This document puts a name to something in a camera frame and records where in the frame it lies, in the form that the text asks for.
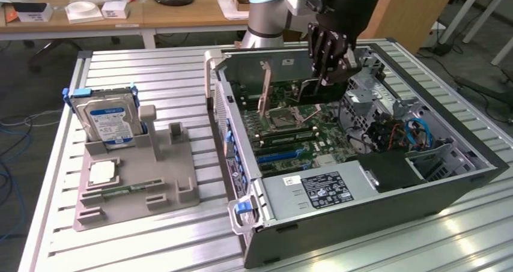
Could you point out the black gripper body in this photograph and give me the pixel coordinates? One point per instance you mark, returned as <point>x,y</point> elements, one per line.
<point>352,13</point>

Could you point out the black graphics card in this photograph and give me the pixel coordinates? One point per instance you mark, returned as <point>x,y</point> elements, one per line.
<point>316,93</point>

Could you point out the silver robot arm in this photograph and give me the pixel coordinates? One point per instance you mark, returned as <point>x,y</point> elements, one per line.
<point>264,13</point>

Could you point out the metal disk bay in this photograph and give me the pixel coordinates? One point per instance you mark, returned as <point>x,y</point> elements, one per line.
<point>360,104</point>

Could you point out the wooden cabinet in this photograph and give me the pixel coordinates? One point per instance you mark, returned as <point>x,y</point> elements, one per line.
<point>413,13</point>

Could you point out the metal socket cover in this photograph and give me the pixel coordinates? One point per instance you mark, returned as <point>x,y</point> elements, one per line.
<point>310,113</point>

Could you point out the black power adapter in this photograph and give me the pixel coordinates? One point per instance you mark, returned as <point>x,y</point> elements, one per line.
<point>442,50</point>

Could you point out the green motherboard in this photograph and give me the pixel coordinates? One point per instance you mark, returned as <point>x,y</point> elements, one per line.
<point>324,137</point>

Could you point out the CPU socket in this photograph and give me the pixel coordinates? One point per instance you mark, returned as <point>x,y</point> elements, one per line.
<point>284,120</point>

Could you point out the white booklet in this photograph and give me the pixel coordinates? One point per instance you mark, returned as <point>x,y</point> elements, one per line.
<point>233,9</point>

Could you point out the green RAM stick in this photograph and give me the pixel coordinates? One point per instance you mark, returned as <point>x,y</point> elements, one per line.
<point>128,188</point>
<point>288,137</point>

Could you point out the silver chipset heatsink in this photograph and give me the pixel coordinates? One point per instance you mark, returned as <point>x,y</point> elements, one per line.
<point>328,160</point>

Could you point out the black expansion slot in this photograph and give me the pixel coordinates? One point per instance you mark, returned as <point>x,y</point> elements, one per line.
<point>280,147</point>

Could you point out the blue expansion slot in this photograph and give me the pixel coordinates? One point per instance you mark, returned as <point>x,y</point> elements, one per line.
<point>280,157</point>

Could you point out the black floor stand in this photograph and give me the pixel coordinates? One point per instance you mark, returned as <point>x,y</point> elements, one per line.
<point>489,89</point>

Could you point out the blue slot clip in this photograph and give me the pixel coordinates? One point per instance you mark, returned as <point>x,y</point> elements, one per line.
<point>233,156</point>
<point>228,131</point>

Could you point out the grey disk bay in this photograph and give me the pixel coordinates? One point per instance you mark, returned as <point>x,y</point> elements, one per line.
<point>441,161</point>

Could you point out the grey power supply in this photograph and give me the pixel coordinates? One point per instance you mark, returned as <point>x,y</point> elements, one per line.
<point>288,200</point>

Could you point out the black open PC case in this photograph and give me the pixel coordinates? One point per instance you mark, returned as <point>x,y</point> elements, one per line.
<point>360,230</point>

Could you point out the blue case latch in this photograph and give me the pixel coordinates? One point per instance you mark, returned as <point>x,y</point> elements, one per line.
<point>242,208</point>

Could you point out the small white box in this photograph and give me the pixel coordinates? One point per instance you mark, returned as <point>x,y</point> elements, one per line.
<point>115,10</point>

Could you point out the hard disk with blue caddy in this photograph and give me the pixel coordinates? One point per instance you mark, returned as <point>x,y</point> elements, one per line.
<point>108,125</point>

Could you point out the grey parts rack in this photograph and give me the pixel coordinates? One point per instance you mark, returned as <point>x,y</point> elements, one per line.
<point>136,170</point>

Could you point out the white boxes on desk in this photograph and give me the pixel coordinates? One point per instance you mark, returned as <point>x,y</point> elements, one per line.
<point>84,12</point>

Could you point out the black office chair base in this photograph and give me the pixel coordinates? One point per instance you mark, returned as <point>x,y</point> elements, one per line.
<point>52,48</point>

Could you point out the silver CPU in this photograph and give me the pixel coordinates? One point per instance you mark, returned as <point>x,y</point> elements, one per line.
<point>101,173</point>

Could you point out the wooden desk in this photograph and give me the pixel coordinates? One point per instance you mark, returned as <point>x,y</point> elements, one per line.
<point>52,26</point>

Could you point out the white box with black lid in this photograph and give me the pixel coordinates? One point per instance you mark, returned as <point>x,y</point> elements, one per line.
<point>33,15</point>

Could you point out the orange box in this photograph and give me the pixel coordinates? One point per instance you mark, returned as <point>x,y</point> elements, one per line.
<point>9,16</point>

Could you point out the white table frame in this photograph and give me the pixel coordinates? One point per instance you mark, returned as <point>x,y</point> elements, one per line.
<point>461,13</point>

